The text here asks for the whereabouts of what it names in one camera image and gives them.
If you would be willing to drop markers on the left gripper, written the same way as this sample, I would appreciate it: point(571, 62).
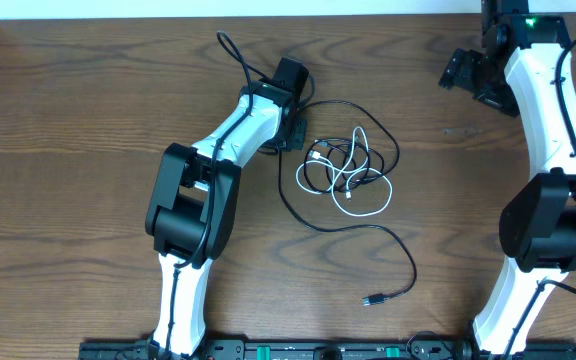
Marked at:
point(296, 133)

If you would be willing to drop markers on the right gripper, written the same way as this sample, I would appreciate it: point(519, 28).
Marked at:
point(460, 72)

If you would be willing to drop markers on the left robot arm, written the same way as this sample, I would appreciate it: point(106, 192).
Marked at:
point(193, 204)

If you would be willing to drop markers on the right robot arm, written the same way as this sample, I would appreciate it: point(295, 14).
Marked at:
point(524, 70)

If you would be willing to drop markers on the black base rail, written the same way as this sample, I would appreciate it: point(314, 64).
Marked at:
point(423, 347)

